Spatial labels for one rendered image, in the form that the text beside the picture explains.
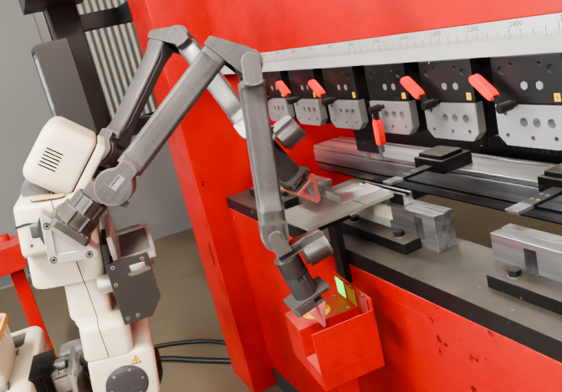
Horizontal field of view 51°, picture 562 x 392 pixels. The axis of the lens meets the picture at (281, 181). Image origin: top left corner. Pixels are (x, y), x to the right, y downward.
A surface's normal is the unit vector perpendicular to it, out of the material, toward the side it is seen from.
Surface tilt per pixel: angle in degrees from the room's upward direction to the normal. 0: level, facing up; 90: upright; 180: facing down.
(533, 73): 90
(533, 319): 0
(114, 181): 81
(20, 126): 90
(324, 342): 90
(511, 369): 90
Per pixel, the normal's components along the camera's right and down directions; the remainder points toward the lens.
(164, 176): 0.29, 0.18
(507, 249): -0.86, 0.32
